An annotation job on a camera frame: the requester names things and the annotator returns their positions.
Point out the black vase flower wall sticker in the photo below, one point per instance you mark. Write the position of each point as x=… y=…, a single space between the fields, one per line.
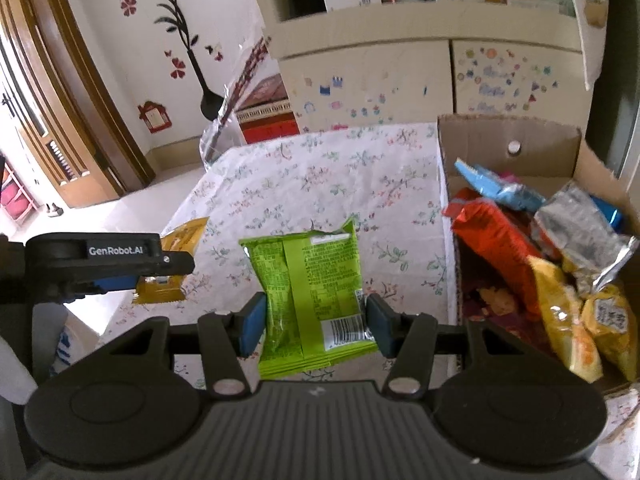
x=209 y=105

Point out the green snack packet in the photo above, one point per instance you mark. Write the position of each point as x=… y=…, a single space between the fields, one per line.
x=310 y=285

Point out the cream cabinet with stickers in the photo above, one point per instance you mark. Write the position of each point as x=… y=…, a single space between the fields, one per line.
x=375 y=75

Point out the floral tablecloth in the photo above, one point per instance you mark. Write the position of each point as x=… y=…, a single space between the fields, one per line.
x=325 y=185

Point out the yellow waffle packet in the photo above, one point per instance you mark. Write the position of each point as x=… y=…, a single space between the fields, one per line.
x=612 y=320

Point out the red noodle packet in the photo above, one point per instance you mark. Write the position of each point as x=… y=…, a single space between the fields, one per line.
x=495 y=245

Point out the dark shoe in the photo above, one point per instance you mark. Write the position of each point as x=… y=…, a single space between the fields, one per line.
x=52 y=208

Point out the wooden door frame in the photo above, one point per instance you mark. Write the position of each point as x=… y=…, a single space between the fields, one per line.
x=95 y=85

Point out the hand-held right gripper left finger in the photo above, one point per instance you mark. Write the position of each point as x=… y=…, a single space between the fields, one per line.
x=250 y=325

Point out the potted plant print card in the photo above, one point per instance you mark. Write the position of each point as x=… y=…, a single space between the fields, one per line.
x=590 y=5

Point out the shiny blue bag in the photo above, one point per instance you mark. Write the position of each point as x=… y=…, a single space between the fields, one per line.
x=610 y=215

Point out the wooden door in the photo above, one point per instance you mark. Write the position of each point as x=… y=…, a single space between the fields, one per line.
x=50 y=150

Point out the gold chip bag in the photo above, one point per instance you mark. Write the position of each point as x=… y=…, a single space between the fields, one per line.
x=565 y=325

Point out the dried branches in plastic bag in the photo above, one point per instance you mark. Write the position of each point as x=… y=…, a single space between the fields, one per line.
x=225 y=120

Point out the red house wall sticker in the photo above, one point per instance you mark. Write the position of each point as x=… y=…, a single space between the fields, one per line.
x=154 y=116

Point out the blue snack packet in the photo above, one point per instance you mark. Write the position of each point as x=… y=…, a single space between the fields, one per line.
x=492 y=185

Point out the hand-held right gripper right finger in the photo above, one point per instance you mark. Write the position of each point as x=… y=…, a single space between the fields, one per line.
x=380 y=325

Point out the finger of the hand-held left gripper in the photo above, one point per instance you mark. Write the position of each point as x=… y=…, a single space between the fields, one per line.
x=115 y=284

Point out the white blue plastic bag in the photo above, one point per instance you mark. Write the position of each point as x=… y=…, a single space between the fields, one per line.
x=70 y=345

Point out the red cardboard carton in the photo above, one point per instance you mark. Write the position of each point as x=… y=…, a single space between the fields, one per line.
x=265 y=120

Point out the pink shelf rack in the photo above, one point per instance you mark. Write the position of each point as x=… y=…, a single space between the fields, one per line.
x=15 y=200

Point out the mustard yellow snack packet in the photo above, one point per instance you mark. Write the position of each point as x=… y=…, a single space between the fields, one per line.
x=187 y=235

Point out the silver snack packet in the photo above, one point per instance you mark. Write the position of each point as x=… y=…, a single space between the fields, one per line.
x=580 y=240

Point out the cardboard box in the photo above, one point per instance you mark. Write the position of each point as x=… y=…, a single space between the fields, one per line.
x=525 y=145

